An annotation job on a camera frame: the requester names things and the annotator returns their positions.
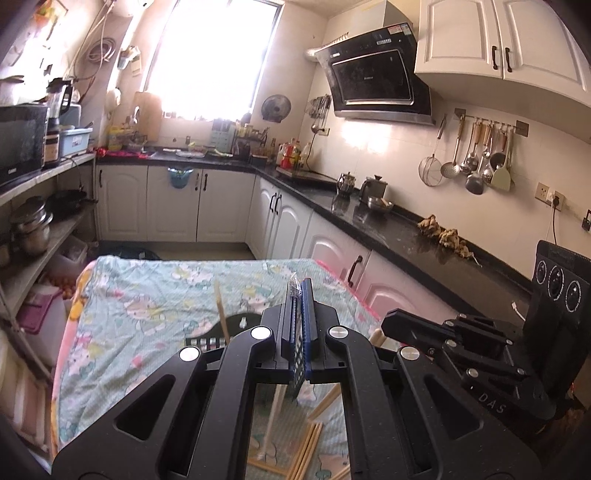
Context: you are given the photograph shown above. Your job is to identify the metal shelf rack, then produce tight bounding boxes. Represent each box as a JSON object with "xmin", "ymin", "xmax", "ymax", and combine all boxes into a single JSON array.
[{"xmin": 0, "ymin": 152, "xmax": 100, "ymax": 384}]

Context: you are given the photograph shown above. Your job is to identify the pale green spatula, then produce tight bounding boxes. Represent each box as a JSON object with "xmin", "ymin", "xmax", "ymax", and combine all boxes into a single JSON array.
[{"xmin": 490, "ymin": 134, "xmax": 515, "ymax": 192}]

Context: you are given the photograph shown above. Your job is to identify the small hanging kitchen tools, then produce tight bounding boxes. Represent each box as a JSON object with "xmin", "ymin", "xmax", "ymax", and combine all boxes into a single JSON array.
[{"xmin": 307, "ymin": 95, "xmax": 332, "ymax": 134}]

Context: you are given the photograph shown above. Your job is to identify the steel slotted ladle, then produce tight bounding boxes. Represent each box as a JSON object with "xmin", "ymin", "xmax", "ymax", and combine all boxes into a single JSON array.
[{"xmin": 440, "ymin": 119, "xmax": 465, "ymax": 178}]

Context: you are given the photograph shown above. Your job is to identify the black ladle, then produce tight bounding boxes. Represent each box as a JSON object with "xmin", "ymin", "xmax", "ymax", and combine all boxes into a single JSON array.
[{"xmin": 488, "ymin": 131, "xmax": 508, "ymax": 171}]

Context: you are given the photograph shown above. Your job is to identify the ginger roots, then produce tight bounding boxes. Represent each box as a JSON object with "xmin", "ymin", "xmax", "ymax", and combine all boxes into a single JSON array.
[{"xmin": 418, "ymin": 215, "xmax": 476, "ymax": 259}]

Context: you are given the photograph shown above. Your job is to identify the steel serving spoon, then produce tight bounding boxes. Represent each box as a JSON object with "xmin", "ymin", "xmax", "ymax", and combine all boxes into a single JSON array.
[{"xmin": 462, "ymin": 122, "xmax": 481, "ymax": 174}]

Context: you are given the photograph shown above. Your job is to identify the black frying pan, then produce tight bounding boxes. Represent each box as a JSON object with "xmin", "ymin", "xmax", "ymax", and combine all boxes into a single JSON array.
[{"xmin": 46, "ymin": 189, "xmax": 88, "ymax": 217}]

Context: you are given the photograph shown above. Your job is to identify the green wall cup holder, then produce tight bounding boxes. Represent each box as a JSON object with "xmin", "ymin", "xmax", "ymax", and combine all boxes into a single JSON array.
[{"xmin": 116, "ymin": 45, "xmax": 141, "ymax": 75}]

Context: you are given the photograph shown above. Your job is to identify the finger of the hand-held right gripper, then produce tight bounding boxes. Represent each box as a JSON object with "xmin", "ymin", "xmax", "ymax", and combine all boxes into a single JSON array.
[
  {"xmin": 438, "ymin": 344, "xmax": 555, "ymax": 418},
  {"xmin": 381, "ymin": 310, "xmax": 513, "ymax": 365}
]

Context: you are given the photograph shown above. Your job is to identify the light blue cartoon print tablecloth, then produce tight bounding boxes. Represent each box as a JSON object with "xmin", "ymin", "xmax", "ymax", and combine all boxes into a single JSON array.
[{"xmin": 51, "ymin": 256, "xmax": 384, "ymax": 480}]

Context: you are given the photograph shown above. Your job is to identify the black blender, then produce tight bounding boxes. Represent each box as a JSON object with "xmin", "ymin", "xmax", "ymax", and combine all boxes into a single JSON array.
[{"xmin": 44, "ymin": 78, "xmax": 75, "ymax": 167}]

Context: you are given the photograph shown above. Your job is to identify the white water heater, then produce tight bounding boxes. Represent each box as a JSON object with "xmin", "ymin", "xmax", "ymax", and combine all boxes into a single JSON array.
[{"xmin": 108, "ymin": 0, "xmax": 155, "ymax": 14}]

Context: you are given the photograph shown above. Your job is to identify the large steel ladle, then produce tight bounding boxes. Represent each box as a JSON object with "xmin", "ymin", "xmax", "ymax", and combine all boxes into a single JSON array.
[{"xmin": 465, "ymin": 124, "xmax": 492, "ymax": 195}]

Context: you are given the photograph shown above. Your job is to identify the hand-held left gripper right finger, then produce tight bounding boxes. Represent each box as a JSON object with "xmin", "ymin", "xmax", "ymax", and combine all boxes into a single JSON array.
[{"xmin": 300, "ymin": 279, "xmax": 541, "ymax": 480}]

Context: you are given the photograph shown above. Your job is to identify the black microwave oven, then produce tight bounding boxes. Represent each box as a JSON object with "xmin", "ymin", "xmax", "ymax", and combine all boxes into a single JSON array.
[{"xmin": 0, "ymin": 104, "xmax": 49, "ymax": 183}]

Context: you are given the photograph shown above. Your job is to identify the small round wall fan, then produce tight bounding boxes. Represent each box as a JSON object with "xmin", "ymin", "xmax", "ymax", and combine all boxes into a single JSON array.
[{"xmin": 261, "ymin": 94, "xmax": 291, "ymax": 123}]

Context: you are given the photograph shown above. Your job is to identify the wooden cutting board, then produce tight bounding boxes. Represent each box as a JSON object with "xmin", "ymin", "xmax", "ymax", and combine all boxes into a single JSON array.
[{"xmin": 134, "ymin": 91, "xmax": 162, "ymax": 141}]

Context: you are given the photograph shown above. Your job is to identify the coiled hose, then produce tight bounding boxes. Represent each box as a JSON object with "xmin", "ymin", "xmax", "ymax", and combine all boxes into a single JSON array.
[{"xmin": 88, "ymin": 38, "xmax": 116, "ymax": 65}]

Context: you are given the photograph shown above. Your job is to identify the wall power socket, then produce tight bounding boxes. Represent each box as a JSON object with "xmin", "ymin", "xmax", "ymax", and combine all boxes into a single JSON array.
[{"xmin": 536, "ymin": 182, "xmax": 565, "ymax": 210}]

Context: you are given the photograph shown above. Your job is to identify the green plastic utensil basket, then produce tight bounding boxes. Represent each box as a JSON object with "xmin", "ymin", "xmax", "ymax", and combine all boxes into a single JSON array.
[{"xmin": 184, "ymin": 314, "xmax": 266, "ymax": 354}]

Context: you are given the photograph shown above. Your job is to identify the purple plastic storage box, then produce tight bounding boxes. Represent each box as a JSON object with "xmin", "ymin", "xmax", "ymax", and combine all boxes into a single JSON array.
[{"xmin": 18, "ymin": 288, "xmax": 65, "ymax": 333}]

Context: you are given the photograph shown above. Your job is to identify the metal utensil rail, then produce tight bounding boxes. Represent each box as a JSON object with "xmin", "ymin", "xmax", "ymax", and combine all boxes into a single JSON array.
[{"xmin": 455, "ymin": 108, "xmax": 529, "ymax": 137}]

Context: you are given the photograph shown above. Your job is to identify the stacked steel pots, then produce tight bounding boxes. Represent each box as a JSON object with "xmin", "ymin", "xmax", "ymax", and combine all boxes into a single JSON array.
[{"xmin": 9, "ymin": 196, "xmax": 54, "ymax": 257}]

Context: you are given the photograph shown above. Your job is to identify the cluster of condiment bottles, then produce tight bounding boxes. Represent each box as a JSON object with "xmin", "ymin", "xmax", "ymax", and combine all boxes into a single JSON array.
[{"xmin": 277, "ymin": 138, "xmax": 312, "ymax": 169}]

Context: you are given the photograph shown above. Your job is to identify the black stone countertop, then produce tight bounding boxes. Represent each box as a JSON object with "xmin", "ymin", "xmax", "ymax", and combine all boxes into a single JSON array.
[{"xmin": 95, "ymin": 145, "xmax": 541, "ymax": 305}]

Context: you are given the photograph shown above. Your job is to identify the set of bamboo chopsticks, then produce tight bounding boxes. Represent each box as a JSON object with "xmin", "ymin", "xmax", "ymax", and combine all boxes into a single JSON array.
[{"xmin": 247, "ymin": 385, "xmax": 352, "ymax": 480}]

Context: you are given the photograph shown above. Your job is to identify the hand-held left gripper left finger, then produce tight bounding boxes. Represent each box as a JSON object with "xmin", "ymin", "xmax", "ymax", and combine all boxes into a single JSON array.
[{"xmin": 52, "ymin": 277, "xmax": 298, "ymax": 480}]

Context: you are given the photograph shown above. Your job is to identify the blue hanging bin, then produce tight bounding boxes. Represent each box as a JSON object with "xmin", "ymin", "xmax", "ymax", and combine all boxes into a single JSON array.
[{"xmin": 167, "ymin": 166, "xmax": 195, "ymax": 191}]

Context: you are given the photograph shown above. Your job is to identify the black trash bag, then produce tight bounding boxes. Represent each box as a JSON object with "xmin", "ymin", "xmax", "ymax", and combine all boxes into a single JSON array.
[{"xmin": 99, "ymin": 244, "xmax": 160, "ymax": 261}]

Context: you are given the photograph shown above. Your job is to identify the kitchen window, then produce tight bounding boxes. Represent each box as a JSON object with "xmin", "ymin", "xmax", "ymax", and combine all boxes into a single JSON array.
[{"xmin": 143, "ymin": 0, "xmax": 282, "ymax": 121}]

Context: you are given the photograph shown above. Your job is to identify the white base cabinets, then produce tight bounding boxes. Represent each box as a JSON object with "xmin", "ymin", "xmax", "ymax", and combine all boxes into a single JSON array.
[{"xmin": 95, "ymin": 164, "xmax": 462, "ymax": 319}]

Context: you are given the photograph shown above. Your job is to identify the steel kettle with lid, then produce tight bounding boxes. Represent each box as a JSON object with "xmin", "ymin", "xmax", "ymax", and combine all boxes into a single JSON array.
[{"xmin": 359, "ymin": 175, "xmax": 389, "ymax": 204}]

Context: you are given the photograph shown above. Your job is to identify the white wall cabinets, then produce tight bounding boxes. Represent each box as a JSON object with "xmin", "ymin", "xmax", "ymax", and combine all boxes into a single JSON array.
[{"xmin": 414, "ymin": 0, "xmax": 591, "ymax": 95}]

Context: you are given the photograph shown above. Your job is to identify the black dish rack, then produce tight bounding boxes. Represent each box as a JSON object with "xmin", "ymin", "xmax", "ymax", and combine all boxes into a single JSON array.
[{"xmin": 234, "ymin": 124, "xmax": 271, "ymax": 158}]

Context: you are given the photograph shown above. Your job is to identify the black glass range hood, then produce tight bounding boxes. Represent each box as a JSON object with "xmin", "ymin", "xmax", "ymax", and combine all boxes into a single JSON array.
[{"xmin": 305, "ymin": 0, "xmax": 437, "ymax": 126}]

